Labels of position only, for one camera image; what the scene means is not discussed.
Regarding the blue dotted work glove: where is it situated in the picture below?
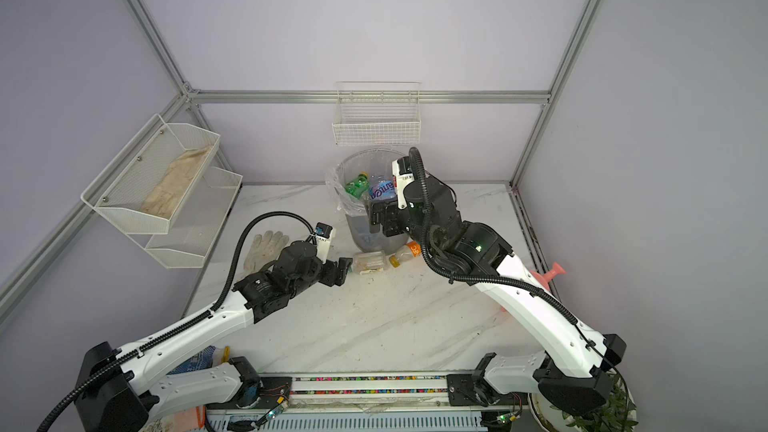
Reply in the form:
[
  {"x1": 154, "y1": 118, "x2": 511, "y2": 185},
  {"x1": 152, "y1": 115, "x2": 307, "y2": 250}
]
[{"x1": 169, "y1": 346, "x2": 231, "y2": 375}]

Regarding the orange label juice bottle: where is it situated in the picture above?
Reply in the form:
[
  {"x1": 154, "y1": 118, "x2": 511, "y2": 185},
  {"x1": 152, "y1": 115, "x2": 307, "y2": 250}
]
[{"x1": 389, "y1": 241, "x2": 421, "y2": 268}]

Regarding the white cotton work glove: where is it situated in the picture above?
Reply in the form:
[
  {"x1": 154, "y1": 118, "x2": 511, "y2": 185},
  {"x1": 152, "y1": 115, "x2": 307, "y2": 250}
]
[{"x1": 243, "y1": 230, "x2": 289, "y2": 273}]

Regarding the orange rubber glove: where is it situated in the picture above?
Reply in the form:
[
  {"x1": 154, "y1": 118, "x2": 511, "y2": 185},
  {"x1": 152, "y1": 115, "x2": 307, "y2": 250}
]
[{"x1": 140, "y1": 406, "x2": 206, "y2": 432}]

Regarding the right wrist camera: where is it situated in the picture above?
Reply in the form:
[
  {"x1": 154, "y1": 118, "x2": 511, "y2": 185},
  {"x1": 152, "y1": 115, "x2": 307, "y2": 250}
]
[{"x1": 392, "y1": 156, "x2": 415, "y2": 210}]

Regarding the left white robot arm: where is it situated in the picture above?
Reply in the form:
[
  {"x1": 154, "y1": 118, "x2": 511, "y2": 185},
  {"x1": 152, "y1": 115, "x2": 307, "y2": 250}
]
[{"x1": 38, "y1": 212, "x2": 353, "y2": 431}]

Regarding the clear plastic bin liner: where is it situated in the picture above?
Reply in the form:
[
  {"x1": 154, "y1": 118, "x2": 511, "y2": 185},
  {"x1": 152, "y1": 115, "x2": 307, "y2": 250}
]
[{"x1": 325, "y1": 147, "x2": 409, "y2": 217}]

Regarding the clear green cap bottle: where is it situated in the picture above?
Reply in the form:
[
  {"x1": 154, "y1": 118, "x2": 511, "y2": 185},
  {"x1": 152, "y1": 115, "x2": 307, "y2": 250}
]
[{"x1": 351, "y1": 251, "x2": 389, "y2": 275}]

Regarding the white mesh upper shelf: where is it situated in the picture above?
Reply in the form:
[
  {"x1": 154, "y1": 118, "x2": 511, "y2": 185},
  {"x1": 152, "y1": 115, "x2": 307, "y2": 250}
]
[{"x1": 81, "y1": 114, "x2": 220, "y2": 235}]

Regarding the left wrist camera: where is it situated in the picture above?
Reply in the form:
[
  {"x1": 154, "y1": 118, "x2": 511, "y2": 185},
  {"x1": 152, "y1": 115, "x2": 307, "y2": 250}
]
[{"x1": 315, "y1": 222, "x2": 335, "y2": 263}]

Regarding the green Sprite bottle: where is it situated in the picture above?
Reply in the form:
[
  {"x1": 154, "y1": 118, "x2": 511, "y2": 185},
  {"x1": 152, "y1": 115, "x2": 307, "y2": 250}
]
[{"x1": 344, "y1": 173, "x2": 370, "y2": 200}]

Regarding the pink spray bottle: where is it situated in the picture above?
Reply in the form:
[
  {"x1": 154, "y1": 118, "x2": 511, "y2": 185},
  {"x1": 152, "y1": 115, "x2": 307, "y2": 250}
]
[{"x1": 498, "y1": 256, "x2": 566, "y2": 313}]

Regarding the white mesh lower shelf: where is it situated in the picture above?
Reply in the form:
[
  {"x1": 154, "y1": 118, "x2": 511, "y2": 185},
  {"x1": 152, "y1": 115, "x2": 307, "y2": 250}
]
[{"x1": 145, "y1": 166, "x2": 242, "y2": 269}]

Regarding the white wire wall basket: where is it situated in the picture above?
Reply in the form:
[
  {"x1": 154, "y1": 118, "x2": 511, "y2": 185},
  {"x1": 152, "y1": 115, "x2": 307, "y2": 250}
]
[{"x1": 332, "y1": 81, "x2": 422, "y2": 146}]

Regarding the potted green plant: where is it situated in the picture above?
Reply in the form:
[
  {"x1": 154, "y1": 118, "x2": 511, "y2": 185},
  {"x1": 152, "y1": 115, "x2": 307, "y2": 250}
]
[{"x1": 529, "y1": 381, "x2": 639, "y2": 432}]

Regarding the grey mesh waste bin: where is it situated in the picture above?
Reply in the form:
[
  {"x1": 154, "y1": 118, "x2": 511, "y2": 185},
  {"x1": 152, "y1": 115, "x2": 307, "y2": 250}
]
[{"x1": 325, "y1": 147, "x2": 409, "y2": 254}]

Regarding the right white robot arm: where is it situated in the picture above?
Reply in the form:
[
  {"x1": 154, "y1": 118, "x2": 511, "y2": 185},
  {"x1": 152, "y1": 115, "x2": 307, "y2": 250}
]
[{"x1": 366, "y1": 147, "x2": 626, "y2": 417}]

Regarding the large crushed blue label bottle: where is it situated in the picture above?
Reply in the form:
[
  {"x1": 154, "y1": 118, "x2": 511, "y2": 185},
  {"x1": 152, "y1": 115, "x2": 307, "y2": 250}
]
[{"x1": 369, "y1": 176, "x2": 397, "y2": 202}]

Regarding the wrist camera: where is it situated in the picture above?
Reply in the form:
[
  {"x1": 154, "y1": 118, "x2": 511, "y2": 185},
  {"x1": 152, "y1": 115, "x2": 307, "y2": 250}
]
[
  {"x1": 315, "y1": 222, "x2": 335, "y2": 263},
  {"x1": 392, "y1": 156, "x2": 415, "y2": 210}
]

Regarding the white mesh shelf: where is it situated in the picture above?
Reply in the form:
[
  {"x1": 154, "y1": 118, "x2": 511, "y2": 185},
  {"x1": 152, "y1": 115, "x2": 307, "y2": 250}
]
[
  {"x1": 145, "y1": 166, "x2": 242, "y2": 269},
  {"x1": 81, "y1": 114, "x2": 220, "y2": 235}
]

